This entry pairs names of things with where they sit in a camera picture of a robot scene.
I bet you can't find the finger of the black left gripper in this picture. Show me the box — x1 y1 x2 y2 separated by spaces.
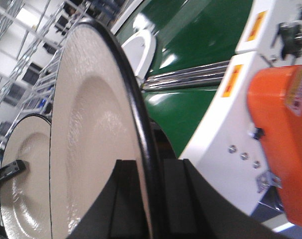
0 160 26 183

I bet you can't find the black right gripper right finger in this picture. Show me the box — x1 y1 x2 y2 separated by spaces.
163 159 283 239

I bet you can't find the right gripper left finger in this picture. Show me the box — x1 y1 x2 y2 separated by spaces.
68 160 149 239

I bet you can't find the cream plate arm side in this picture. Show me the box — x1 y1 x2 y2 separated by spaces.
50 18 163 239
0 115 51 239

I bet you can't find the steel rollers front right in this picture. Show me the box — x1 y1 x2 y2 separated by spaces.
142 61 230 91

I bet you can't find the metal roller rack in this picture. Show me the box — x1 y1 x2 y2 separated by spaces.
0 0 90 150

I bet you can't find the orange plastic housing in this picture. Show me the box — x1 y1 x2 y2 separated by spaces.
247 65 302 227

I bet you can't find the white outer rim right segment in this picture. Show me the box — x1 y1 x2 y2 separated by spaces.
111 0 156 85

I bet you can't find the green circular conveyor belt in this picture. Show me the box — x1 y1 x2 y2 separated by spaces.
113 0 253 156

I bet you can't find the black bearing right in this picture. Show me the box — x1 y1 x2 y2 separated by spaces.
271 6 302 65

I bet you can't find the white inner conveyor ring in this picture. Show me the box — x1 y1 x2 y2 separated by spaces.
177 0 302 217

